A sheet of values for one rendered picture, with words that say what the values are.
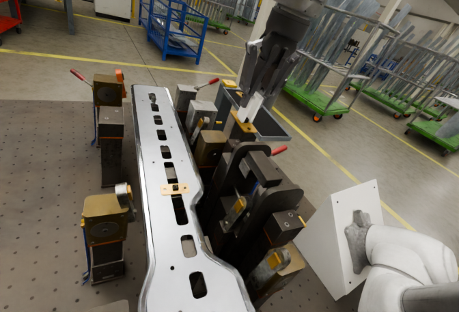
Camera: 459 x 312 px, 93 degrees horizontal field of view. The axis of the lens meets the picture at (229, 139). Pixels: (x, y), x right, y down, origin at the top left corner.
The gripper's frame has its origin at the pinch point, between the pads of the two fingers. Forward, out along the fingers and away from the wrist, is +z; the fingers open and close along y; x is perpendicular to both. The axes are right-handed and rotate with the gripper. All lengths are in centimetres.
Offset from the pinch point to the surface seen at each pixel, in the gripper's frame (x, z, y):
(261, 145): 0.6, 12.6, 10.6
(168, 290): -22.4, 31.0, -18.1
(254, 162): -5.6, 12.9, 4.5
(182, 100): 58, 34, 6
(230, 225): -12.9, 29.6, 0.5
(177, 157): 16.8, 32.7, -6.6
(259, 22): 314, 21, 202
